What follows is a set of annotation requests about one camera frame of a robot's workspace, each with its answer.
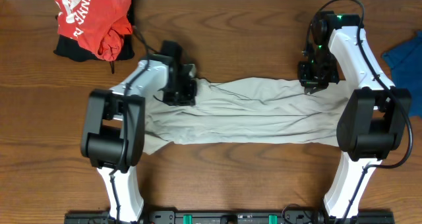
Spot black folded garment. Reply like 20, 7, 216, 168
54, 0, 135, 65

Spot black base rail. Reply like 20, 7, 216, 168
64, 205, 395, 224

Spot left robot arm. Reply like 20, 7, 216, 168
77, 54, 196, 223

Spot red printed t-shirt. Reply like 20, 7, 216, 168
54, 0, 133, 61

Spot beige t-shirt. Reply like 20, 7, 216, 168
143, 78, 351, 154

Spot blue t-shirt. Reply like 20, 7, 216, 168
382, 31, 422, 117

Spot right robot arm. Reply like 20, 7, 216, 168
298, 11, 411, 223

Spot left black cable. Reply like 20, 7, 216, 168
108, 25, 159, 223

